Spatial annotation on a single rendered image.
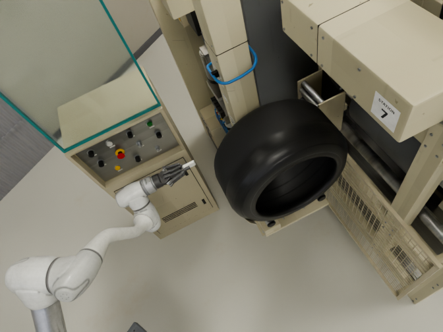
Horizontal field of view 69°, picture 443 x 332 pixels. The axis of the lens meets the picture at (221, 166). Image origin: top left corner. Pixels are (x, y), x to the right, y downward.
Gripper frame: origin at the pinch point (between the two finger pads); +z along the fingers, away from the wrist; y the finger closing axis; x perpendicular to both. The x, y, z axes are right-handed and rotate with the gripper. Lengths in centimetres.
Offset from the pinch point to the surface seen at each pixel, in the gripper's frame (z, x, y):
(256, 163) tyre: 25, -35, -40
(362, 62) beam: 55, -72, -50
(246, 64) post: 39, -50, -7
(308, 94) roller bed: 70, -10, -1
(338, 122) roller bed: 80, 7, -13
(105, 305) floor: -110, 106, -5
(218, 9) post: 34, -76, -7
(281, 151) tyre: 34, -37, -41
